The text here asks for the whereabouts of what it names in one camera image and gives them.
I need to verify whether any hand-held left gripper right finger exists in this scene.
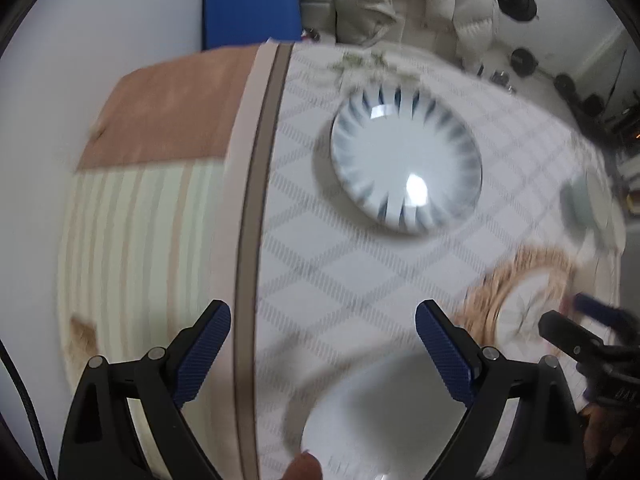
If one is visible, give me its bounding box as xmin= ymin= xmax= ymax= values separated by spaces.
xmin=415 ymin=300 xmax=587 ymax=480

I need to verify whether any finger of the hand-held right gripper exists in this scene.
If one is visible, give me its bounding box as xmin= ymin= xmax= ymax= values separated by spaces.
xmin=539 ymin=310 xmax=607 ymax=362
xmin=574 ymin=294 xmax=637 ymax=332

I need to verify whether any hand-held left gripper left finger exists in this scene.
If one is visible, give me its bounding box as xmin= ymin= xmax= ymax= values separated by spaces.
xmin=59 ymin=300 xmax=232 ymax=480

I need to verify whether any woven rattan placemat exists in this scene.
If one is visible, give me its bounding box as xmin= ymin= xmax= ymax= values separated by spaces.
xmin=462 ymin=247 xmax=582 ymax=347

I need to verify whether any plain white plate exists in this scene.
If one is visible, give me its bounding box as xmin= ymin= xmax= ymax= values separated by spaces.
xmin=300 ymin=354 xmax=482 ymax=480

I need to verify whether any blue striped white plate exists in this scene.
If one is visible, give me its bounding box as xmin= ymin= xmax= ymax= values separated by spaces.
xmin=330 ymin=85 xmax=484 ymax=234

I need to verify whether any person's left hand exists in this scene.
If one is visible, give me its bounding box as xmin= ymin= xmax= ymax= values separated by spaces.
xmin=285 ymin=452 xmax=322 ymax=480

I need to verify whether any pale green bowl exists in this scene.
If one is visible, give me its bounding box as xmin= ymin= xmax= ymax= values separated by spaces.
xmin=559 ymin=170 xmax=627 ymax=252

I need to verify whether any white checked tablecloth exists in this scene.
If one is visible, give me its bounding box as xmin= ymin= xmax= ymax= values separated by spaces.
xmin=220 ymin=42 xmax=627 ymax=480

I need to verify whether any brown striped cloth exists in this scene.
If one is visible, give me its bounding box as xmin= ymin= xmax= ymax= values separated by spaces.
xmin=57 ymin=42 xmax=296 ymax=480

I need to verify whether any black dumbbell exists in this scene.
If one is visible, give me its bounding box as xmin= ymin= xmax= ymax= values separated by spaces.
xmin=511 ymin=47 xmax=539 ymax=79
xmin=554 ymin=74 xmax=582 ymax=100

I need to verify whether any beige puffy jacket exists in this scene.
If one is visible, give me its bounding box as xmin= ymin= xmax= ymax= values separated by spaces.
xmin=333 ymin=0 xmax=501 ymax=70

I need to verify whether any black cable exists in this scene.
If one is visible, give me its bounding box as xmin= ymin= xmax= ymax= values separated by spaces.
xmin=0 ymin=339 xmax=57 ymax=480

